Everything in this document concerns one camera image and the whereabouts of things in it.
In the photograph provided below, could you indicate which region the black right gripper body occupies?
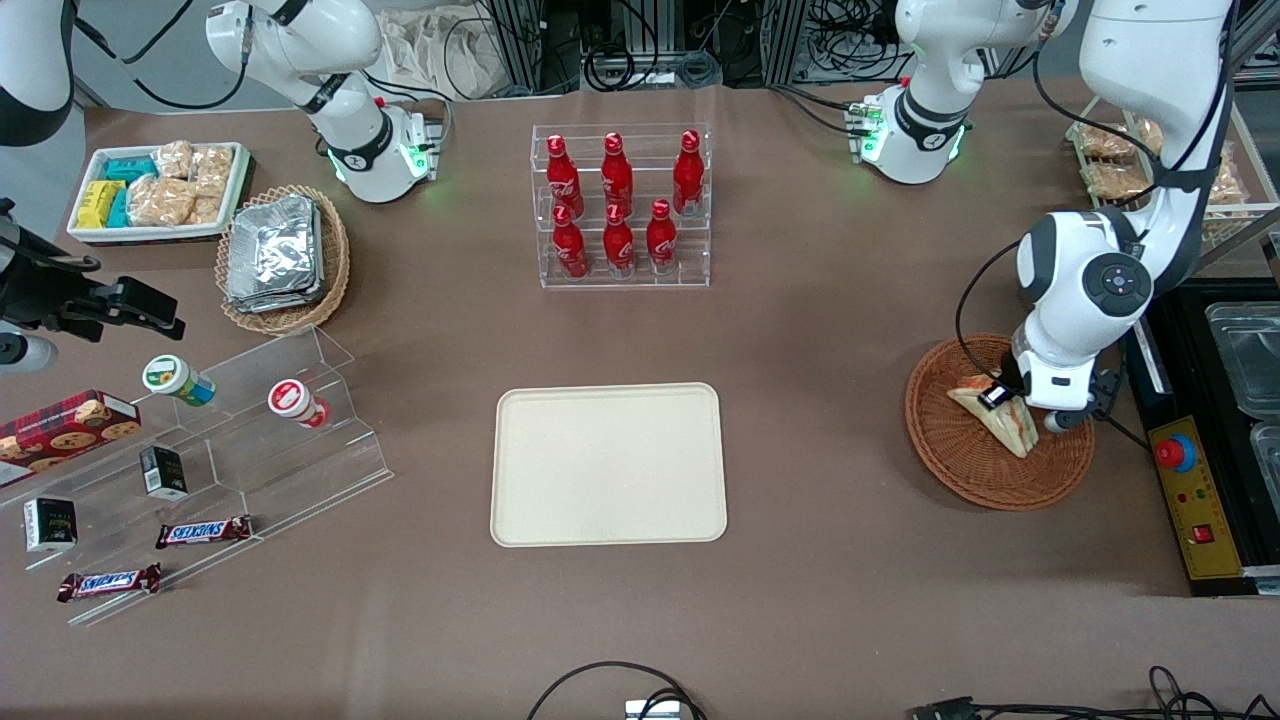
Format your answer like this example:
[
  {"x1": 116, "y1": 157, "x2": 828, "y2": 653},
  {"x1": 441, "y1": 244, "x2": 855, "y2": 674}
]
[{"x1": 0, "y1": 226, "x2": 103, "y2": 338}]

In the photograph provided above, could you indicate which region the Snickers chocolate bar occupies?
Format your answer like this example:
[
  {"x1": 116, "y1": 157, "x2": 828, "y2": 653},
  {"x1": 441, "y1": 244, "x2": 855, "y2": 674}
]
[
  {"x1": 57, "y1": 563, "x2": 163, "y2": 603},
  {"x1": 155, "y1": 515, "x2": 254, "y2": 550}
]

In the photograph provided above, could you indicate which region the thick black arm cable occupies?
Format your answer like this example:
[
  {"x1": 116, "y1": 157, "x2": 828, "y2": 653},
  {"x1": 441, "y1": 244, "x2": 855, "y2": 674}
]
[{"x1": 1033, "y1": 0, "x2": 1236, "y2": 196}]

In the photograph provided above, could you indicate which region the yellow snack pack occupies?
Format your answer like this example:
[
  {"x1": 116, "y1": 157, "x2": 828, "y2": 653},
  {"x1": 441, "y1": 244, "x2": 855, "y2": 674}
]
[{"x1": 77, "y1": 180, "x2": 126, "y2": 230}]

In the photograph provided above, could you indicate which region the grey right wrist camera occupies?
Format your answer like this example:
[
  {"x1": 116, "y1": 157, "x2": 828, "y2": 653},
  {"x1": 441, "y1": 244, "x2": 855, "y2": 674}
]
[{"x1": 0, "y1": 334, "x2": 58, "y2": 374}]

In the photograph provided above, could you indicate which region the beige cloth bag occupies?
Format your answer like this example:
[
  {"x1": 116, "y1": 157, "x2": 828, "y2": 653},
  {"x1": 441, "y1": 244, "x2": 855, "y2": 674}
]
[{"x1": 378, "y1": 8, "x2": 523, "y2": 101}]

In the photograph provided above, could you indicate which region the black yellow control box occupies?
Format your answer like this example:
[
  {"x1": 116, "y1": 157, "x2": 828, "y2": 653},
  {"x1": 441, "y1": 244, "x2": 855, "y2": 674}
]
[{"x1": 1122, "y1": 288, "x2": 1280, "y2": 598}]

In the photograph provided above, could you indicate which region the red cola bottle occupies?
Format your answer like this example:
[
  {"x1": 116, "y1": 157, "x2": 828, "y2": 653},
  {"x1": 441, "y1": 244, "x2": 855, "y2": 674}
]
[
  {"x1": 672, "y1": 130, "x2": 705, "y2": 217},
  {"x1": 603, "y1": 203, "x2": 637, "y2": 278},
  {"x1": 646, "y1": 199, "x2": 679, "y2": 275},
  {"x1": 552, "y1": 205, "x2": 590, "y2": 280},
  {"x1": 601, "y1": 132, "x2": 635, "y2": 211},
  {"x1": 546, "y1": 134, "x2": 585, "y2": 217}
]

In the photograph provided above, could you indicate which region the red lid yogurt cup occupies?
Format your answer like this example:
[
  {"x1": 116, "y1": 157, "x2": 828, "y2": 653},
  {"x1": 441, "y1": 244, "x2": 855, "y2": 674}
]
[{"x1": 267, "y1": 379, "x2": 331, "y2": 429}]

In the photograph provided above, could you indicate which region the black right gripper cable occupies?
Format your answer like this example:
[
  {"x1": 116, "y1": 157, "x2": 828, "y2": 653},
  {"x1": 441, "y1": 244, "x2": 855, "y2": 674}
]
[{"x1": 0, "y1": 248, "x2": 103, "y2": 275}]

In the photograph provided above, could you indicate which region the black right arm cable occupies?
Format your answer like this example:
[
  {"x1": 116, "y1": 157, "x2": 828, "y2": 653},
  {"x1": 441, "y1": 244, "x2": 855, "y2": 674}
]
[{"x1": 72, "y1": 0, "x2": 253, "y2": 112}]

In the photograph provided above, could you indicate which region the silver foil pack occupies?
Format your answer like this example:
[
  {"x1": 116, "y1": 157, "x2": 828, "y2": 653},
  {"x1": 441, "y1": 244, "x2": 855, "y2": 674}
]
[
  {"x1": 228, "y1": 195, "x2": 317, "y2": 299},
  {"x1": 225, "y1": 205, "x2": 324, "y2": 315}
]

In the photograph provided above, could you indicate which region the coiled black background cable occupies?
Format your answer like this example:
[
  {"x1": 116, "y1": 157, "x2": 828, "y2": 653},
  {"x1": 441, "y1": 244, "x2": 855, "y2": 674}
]
[{"x1": 584, "y1": 44, "x2": 723, "y2": 93}]

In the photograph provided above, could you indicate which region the clear plastic container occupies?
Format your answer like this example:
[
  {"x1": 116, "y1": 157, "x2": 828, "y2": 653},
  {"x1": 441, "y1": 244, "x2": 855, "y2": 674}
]
[
  {"x1": 1250, "y1": 422, "x2": 1280, "y2": 493},
  {"x1": 1204, "y1": 300, "x2": 1280, "y2": 420}
]

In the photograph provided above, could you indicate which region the white rectangular snack tray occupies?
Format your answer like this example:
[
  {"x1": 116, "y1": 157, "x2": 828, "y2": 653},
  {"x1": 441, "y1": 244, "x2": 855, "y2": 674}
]
[{"x1": 67, "y1": 142, "x2": 251, "y2": 246}]

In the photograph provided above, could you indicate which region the red tartan cookie box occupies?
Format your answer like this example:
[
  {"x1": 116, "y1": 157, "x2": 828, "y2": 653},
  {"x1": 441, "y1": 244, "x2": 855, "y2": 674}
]
[{"x1": 0, "y1": 389, "x2": 142, "y2": 488}]

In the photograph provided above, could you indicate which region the round brown wicker basket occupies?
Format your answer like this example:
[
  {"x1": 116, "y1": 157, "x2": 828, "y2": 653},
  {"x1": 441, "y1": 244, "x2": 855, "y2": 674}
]
[{"x1": 905, "y1": 333, "x2": 1096, "y2": 512}]

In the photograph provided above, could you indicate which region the triangular sandwich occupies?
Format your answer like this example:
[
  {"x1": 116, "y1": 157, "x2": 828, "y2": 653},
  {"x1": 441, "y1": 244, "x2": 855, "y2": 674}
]
[{"x1": 948, "y1": 375, "x2": 1041, "y2": 460}]

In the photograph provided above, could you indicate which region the white wire basket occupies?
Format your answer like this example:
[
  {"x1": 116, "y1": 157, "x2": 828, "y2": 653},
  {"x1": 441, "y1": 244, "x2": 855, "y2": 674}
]
[{"x1": 1066, "y1": 98, "x2": 1280, "y2": 247}]

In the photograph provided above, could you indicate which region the oval light wicker basket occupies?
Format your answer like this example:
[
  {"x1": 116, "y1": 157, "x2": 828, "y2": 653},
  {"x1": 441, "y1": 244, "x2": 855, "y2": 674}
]
[{"x1": 215, "y1": 184, "x2": 351, "y2": 335}]

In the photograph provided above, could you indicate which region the aluminium frame structure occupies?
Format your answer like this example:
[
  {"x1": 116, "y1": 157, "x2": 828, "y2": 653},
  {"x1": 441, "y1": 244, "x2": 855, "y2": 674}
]
[{"x1": 480, "y1": 0, "x2": 813, "y2": 97}]

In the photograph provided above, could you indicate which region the green lid yogurt cup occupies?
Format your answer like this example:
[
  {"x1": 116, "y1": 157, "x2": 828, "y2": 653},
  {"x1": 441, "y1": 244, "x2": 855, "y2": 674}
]
[{"x1": 142, "y1": 354, "x2": 216, "y2": 407}]

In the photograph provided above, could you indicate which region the cream plastic serving tray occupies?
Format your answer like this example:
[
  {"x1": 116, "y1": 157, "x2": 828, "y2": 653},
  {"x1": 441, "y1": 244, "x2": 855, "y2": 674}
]
[{"x1": 490, "y1": 382, "x2": 729, "y2": 548}]

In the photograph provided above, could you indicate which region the black cable with plug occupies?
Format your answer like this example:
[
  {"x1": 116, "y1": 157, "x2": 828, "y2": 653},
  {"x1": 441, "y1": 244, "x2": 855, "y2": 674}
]
[{"x1": 908, "y1": 665, "x2": 1280, "y2": 720}]

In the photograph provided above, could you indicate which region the black looped cable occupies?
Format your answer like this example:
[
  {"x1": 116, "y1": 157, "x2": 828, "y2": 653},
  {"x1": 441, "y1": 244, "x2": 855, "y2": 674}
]
[{"x1": 526, "y1": 660, "x2": 707, "y2": 720}]

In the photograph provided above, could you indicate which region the clear acrylic bottle rack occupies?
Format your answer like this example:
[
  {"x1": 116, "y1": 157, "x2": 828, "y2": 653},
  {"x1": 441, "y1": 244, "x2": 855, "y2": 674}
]
[{"x1": 531, "y1": 123, "x2": 712, "y2": 291}]

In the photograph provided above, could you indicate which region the clear acrylic stepped shelf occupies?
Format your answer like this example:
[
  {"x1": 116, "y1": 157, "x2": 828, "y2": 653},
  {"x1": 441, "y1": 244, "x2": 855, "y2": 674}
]
[{"x1": 0, "y1": 325, "x2": 394, "y2": 628}]

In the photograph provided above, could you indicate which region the small black carton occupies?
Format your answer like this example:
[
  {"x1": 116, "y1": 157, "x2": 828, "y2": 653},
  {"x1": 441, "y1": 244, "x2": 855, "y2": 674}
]
[
  {"x1": 139, "y1": 445, "x2": 189, "y2": 501},
  {"x1": 23, "y1": 497, "x2": 78, "y2": 554}
]

